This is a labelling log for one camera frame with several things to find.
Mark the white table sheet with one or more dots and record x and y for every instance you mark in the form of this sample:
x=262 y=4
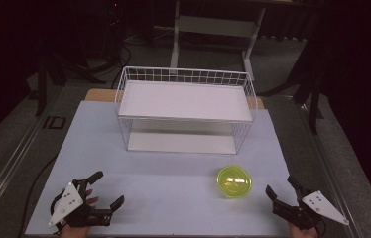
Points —
x=160 y=191

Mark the person's right hand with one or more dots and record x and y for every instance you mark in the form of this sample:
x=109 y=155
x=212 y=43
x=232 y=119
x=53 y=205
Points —
x=302 y=232

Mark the metal rail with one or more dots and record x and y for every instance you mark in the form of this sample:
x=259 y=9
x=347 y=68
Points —
x=330 y=172
x=6 y=168

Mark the person's left hand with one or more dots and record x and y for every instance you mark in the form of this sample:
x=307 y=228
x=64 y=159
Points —
x=91 y=200

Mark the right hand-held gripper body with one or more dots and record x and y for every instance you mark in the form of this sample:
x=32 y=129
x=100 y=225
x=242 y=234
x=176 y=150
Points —
x=319 y=205

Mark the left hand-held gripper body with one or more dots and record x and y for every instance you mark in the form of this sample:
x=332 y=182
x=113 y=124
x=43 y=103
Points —
x=69 y=201

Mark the black metal stand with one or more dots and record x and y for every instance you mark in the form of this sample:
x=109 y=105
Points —
x=43 y=86
x=314 y=99

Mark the black floor bracket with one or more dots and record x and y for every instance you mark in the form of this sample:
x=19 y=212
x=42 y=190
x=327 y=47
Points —
x=46 y=122

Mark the white desk frame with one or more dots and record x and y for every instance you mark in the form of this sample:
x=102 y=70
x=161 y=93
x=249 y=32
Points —
x=213 y=26

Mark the yellow-green plastic bowl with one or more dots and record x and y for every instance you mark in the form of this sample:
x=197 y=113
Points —
x=234 y=181

